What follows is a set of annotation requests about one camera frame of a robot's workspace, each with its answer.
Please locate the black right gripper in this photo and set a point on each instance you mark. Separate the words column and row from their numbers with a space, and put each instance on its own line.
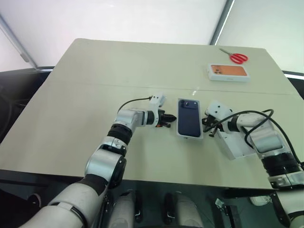
column 213, row 122

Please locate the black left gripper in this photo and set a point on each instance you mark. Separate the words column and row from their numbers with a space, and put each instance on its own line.
column 163, row 118

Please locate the dark blue smartphone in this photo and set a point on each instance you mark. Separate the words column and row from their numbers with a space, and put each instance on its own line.
column 189, row 118

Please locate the white phone box lid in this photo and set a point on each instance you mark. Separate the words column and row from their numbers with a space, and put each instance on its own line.
column 234, row 146

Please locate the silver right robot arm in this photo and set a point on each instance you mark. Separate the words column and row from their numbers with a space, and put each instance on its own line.
column 266, row 140

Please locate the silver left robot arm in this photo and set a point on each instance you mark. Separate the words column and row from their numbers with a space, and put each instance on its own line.
column 128, row 118

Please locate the white box with orange phone print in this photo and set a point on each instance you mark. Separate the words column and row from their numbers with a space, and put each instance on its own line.
column 228, row 72

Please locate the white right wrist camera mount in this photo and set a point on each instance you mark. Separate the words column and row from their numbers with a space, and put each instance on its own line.
column 218, row 109

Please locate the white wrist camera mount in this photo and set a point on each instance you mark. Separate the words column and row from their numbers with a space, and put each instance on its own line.
column 157, row 99
column 218, row 109

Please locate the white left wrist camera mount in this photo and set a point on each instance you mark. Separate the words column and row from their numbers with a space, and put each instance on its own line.
column 157, row 99

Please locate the grey window frame bar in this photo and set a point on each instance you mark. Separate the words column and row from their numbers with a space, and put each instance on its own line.
column 19, row 42
column 222, row 21

